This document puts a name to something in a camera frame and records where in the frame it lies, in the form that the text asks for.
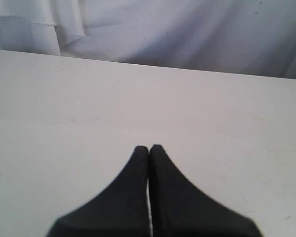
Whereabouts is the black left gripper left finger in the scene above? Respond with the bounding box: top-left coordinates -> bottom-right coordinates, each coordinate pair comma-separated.
47,146 -> 148,237

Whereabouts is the white backdrop curtain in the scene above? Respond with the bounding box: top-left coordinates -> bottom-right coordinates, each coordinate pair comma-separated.
0,0 -> 296,79

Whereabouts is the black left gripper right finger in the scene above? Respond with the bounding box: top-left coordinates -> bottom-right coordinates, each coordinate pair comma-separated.
148,145 -> 262,237

